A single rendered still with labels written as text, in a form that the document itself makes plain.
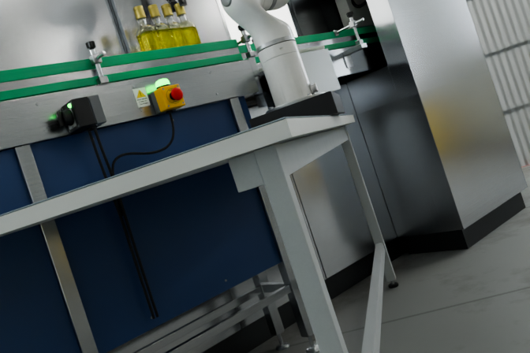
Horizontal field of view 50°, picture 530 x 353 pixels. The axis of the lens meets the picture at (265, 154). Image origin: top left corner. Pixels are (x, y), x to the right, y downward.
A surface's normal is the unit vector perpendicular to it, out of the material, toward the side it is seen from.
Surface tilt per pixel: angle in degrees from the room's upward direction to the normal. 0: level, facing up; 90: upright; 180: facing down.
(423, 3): 90
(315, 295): 90
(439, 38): 90
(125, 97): 90
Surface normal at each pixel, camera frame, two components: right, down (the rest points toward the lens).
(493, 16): -0.22, 0.07
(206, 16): 0.63, -0.21
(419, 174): -0.71, 0.24
